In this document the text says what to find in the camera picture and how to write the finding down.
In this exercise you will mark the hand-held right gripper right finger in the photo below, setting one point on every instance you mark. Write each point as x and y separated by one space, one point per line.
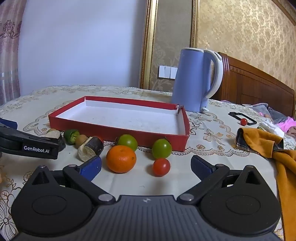
200 167

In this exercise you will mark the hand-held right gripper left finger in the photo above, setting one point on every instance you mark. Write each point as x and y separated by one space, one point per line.
91 167

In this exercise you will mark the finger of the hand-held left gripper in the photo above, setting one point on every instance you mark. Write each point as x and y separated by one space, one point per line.
8 124
34 139

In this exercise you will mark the large eggplant piece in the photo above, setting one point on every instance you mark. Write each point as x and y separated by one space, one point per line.
92 147

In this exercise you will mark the small eggplant piece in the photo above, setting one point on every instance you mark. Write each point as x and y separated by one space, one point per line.
54 134

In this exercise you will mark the orange mandarin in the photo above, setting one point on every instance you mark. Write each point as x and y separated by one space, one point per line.
121 159

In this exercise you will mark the green pepper piece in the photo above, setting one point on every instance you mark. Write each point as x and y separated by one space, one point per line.
70 136

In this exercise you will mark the green tomato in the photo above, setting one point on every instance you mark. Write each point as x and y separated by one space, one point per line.
161 148
127 141

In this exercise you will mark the red cardboard box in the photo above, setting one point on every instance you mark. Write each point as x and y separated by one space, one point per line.
129 120

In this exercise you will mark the lace tablecloth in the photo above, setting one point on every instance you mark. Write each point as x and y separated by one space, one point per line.
226 143

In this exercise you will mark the small red cherry tomato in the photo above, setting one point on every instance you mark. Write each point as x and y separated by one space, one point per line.
243 121

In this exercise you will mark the pink patterned curtain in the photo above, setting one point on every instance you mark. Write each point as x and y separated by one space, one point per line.
9 58

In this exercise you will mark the white tissue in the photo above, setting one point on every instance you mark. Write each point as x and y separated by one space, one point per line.
271 129

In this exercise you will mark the orange cloth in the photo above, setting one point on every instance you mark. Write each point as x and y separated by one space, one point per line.
284 162

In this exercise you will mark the blue electric kettle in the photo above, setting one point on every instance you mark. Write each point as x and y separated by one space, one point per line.
189 81

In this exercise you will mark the pink and grey bedding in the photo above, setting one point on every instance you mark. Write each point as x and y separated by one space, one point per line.
279 115

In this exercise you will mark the wooden headboard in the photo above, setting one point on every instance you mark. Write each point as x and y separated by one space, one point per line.
254 85

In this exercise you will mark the black rectangular frame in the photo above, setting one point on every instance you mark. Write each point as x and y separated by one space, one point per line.
233 114

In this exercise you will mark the white wall switch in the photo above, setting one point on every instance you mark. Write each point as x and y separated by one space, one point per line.
167 71

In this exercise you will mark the gold picture frame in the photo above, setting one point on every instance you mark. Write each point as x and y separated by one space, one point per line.
148 46

